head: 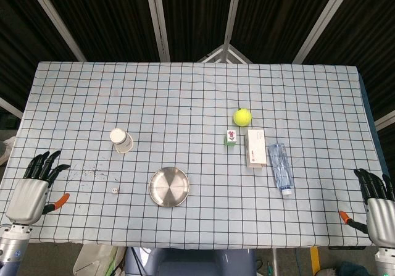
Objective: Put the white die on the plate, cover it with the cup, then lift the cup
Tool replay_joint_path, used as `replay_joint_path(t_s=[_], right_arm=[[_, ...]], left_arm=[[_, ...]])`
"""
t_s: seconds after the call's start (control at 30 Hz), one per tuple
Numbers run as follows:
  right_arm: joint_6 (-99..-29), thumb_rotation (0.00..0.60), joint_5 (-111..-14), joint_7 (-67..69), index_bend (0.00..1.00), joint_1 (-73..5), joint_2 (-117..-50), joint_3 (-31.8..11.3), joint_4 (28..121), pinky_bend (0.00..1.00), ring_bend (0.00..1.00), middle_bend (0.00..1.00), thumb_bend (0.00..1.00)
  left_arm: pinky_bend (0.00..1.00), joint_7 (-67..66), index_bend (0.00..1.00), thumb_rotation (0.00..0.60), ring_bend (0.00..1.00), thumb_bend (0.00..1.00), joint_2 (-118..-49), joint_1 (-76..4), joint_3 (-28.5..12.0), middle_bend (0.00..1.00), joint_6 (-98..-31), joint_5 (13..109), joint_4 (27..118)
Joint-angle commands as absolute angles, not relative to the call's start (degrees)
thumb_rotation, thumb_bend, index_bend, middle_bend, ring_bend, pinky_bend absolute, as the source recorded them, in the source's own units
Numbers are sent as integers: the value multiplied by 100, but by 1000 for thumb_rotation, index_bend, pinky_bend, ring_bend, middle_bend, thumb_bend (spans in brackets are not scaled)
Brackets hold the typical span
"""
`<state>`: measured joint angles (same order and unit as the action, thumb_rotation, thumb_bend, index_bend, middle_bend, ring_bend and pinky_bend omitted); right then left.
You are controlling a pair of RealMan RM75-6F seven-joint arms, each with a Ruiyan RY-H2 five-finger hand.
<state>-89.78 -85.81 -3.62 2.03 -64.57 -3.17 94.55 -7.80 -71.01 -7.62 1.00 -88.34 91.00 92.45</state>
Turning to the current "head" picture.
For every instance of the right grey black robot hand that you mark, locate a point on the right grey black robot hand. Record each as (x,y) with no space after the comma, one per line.
(382,217)

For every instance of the triangular aluminium frame brace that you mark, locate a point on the triangular aluminium frame brace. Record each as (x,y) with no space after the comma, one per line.
(219,52)

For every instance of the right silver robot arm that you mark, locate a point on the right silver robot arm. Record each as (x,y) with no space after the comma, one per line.
(385,262)

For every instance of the clear plastic water bottle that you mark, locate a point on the clear plastic water bottle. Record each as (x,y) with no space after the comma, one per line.
(281,168)

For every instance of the light blue checkered tablecloth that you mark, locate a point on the light blue checkered tablecloth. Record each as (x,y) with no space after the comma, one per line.
(185,87)

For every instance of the white paper cup blue stripe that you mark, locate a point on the white paper cup blue stripe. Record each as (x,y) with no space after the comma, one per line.
(122,141)

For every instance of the white plastic bag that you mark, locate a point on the white plastic bag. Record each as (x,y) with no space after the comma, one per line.
(92,262)

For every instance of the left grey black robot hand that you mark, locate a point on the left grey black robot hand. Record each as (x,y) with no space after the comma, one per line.
(27,199)

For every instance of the round steel plate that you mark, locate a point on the round steel plate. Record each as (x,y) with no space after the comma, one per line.
(169,186)

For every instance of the white aluminium frame post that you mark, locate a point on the white aluminium frame post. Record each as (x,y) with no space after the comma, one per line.
(321,23)
(158,19)
(232,13)
(55,19)

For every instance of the white cardboard box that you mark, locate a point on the white cardboard box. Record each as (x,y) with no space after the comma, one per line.
(256,148)

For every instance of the yellow tennis ball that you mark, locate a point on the yellow tennis ball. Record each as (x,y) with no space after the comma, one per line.
(242,117)

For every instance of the green white mahjong tile block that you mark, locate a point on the green white mahjong tile block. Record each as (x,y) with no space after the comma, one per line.
(231,137)

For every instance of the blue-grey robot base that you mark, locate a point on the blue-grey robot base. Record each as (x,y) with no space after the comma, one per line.
(191,262)

